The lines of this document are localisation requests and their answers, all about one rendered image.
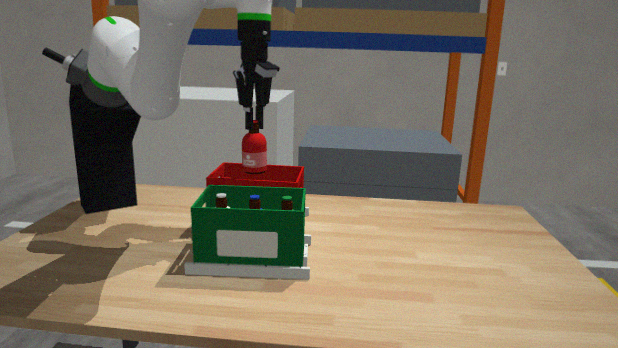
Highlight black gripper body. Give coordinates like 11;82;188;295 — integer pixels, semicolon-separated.
241;42;268;80

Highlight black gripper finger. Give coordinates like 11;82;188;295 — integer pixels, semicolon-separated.
255;74;273;129
233;66;256;130

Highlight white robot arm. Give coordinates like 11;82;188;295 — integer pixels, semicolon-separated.
42;0;272;120

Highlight blue bottle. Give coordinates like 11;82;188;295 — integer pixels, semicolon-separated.
248;195;262;209

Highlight green crate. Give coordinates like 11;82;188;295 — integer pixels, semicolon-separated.
192;185;306;267

